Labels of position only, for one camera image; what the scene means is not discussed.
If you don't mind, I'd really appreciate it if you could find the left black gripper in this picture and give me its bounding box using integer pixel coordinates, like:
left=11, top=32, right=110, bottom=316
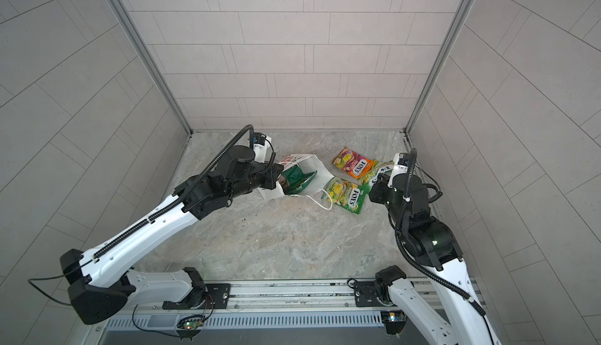
left=224, top=161, right=287, bottom=203

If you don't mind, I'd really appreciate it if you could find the dark green snack packet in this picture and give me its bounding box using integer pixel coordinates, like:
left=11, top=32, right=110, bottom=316
left=280, top=165, right=317, bottom=196

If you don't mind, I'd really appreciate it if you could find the green Fox's spring tea bag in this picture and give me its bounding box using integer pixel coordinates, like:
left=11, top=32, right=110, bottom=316
left=360, top=161, right=394, bottom=190

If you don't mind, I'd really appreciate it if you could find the white flowered paper bag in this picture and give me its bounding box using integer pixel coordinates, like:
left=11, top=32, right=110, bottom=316
left=258, top=154, right=335, bottom=211

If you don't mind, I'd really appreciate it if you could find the orange Fox's fruits candy bag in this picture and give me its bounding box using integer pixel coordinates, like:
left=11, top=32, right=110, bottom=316
left=332, top=147, right=378, bottom=179

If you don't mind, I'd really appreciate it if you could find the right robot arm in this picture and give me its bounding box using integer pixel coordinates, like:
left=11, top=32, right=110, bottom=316
left=369, top=166, right=501, bottom=344

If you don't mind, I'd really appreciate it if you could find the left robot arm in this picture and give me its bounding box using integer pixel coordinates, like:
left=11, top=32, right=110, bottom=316
left=59, top=145, right=284, bottom=325

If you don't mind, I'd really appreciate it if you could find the right controller board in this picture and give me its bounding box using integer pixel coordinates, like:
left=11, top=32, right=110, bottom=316
left=380, top=311, right=408, bottom=336

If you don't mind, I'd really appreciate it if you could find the controller board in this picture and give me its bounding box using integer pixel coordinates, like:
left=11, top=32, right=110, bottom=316
left=177, top=315, right=205, bottom=331
left=380, top=311, right=408, bottom=336

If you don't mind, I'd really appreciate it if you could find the left controller board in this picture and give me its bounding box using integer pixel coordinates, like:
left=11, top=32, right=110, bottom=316
left=177, top=315, right=205, bottom=331

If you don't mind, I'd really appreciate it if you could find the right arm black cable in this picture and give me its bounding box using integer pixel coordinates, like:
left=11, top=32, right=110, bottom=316
left=391, top=147, right=494, bottom=345

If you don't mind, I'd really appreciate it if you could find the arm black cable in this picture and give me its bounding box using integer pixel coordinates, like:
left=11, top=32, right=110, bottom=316
left=391, top=147, right=494, bottom=345
left=27, top=124, right=278, bottom=307

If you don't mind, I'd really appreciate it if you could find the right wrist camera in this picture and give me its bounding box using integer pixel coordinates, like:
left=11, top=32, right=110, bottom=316
left=391, top=153, right=409, bottom=178

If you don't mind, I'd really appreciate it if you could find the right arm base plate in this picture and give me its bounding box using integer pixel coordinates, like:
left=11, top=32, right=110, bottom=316
left=347, top=279, right=391, bottom=307

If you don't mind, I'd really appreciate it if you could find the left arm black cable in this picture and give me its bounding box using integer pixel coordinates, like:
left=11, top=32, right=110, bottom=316
left=27, top=124, right=278, bottom=307

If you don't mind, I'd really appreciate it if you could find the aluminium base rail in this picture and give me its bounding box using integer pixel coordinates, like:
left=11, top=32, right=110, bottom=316
left=91, top=276, right=485, bottom=315

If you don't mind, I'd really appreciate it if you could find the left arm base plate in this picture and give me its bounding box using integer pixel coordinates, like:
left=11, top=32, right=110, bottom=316
left=162, top=283, right=232, bottom=310

